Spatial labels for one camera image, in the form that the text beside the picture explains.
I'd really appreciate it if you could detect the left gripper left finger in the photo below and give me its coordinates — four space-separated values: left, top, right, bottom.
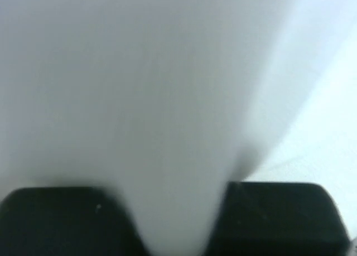
1 187 148 255

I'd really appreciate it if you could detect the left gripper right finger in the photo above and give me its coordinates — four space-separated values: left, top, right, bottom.
205 182 351 255

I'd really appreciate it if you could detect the white pillow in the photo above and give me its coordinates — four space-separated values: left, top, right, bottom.
0 0 357 256

